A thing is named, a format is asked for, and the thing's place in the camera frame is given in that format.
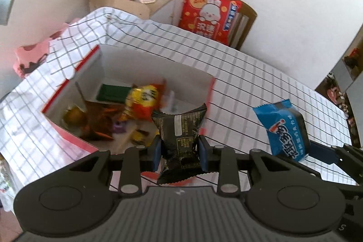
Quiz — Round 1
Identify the yellow snack packet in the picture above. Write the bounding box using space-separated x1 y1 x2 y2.
130 129 150 146

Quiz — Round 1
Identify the black snack packet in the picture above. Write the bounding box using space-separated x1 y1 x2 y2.
151 104 207 185

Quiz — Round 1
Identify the purple candy wrapper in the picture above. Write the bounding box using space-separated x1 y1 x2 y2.
113 121 127 134

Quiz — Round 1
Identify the blue snack packet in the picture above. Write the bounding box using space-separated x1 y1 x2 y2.
253 99 310 161

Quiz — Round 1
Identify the red yellow snack bag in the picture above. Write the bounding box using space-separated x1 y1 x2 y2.
118 80 166 122

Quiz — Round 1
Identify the orange brown foil packet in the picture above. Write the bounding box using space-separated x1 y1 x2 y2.
81 101 125 141

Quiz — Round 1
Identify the dark green snack packet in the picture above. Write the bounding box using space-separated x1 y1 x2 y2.
96 84 132 104

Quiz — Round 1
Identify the round brown yellow snack cup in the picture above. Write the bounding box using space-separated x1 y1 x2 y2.
62 106 87 129

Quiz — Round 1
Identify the white noodle packet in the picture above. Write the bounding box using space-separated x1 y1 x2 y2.
160 90 183 114

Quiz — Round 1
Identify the red white cardboard box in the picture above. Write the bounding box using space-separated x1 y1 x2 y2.
40 43 218 186

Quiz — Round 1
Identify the grey white storage cabinet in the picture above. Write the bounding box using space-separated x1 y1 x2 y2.
314 46 363 146

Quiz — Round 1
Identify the white grid tablecloth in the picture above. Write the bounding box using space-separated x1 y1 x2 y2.
1 7 351 186

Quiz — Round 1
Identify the wooden chair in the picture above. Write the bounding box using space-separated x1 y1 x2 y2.
226 0 258 50

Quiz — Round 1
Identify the wooden side cabinet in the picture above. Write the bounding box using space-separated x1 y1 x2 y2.
88 0 184 26

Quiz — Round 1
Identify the pink patterned cloth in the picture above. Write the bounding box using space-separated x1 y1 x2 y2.
13 18 79 79

